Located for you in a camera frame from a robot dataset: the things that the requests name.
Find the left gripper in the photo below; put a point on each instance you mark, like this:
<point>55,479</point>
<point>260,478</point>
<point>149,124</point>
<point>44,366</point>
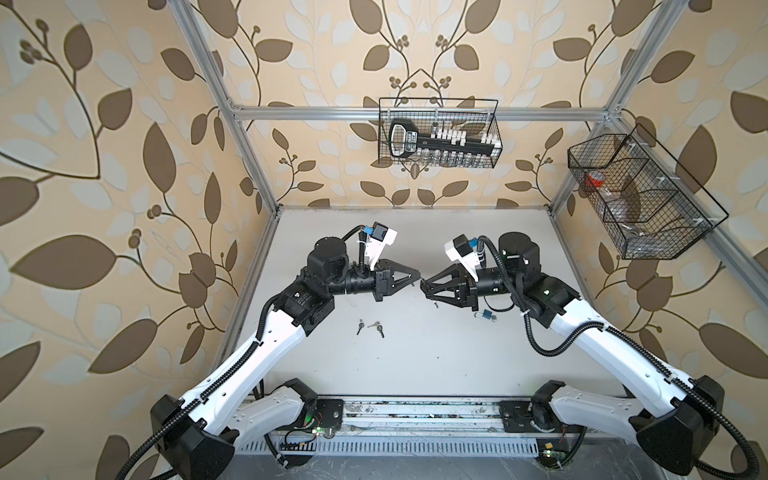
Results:
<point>387,285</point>

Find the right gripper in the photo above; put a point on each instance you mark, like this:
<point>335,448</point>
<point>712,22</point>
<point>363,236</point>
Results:
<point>462,285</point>

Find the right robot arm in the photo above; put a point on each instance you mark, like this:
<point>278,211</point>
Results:
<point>675,419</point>

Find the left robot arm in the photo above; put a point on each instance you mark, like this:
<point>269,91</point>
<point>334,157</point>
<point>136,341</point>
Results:
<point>199,432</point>

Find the blue padlock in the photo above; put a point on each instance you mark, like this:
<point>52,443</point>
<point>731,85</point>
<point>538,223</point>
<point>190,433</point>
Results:
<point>486,314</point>

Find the black tool set in basket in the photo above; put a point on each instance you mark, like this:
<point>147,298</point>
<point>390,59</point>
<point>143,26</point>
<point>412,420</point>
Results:
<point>404,140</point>

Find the red object in basket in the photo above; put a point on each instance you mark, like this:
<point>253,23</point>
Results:
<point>594,180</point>

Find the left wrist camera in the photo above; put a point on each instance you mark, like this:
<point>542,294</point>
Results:
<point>378,236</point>

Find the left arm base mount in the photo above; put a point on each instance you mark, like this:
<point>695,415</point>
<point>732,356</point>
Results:
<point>293,445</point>

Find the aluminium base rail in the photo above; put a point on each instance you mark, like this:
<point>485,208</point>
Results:
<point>395,427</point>

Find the back wire basket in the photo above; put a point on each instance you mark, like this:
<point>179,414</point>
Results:
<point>475,116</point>

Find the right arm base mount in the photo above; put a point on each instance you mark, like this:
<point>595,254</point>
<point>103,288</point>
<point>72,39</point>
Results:
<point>559,443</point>

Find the side wire basket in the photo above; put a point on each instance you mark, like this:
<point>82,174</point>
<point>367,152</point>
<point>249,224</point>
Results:
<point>653,206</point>

